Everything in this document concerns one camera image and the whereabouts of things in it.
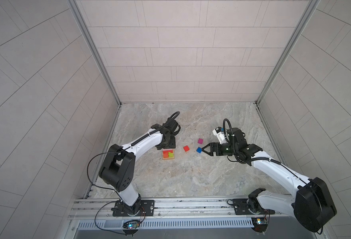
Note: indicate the natural wood plank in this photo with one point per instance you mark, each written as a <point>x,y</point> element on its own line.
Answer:
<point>168,158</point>

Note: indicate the circuit board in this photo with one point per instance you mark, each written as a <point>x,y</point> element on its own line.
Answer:
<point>259,221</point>
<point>131,225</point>

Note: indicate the right circuit board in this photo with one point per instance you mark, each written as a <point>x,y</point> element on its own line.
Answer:
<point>259,221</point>

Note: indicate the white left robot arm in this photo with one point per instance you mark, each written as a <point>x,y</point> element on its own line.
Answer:
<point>117,169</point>

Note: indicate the left circuit board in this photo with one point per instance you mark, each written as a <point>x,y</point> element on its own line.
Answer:
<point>131,225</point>

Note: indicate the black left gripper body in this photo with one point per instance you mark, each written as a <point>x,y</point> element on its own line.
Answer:
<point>170,143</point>

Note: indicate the aluminium corner post right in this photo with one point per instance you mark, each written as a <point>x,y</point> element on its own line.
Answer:
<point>306,16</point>

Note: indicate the red wood cube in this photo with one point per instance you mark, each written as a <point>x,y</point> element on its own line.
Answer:
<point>186,148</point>

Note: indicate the aluminium corner post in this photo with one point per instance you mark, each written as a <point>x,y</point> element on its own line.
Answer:
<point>74,8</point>
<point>306,16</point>

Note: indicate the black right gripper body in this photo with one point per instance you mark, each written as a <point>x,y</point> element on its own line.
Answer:
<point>222,150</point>

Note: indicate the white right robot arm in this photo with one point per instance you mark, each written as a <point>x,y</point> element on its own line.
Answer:
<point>309,200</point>

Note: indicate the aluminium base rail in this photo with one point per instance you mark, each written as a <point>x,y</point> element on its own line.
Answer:
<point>166,213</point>

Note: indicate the red arch wood block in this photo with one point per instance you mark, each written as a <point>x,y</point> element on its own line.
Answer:
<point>167,151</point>

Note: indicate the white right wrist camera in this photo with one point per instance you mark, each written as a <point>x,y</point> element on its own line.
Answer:
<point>220,134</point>

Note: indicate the aluminium corner post left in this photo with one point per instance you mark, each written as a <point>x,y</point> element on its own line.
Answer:
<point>74,8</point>

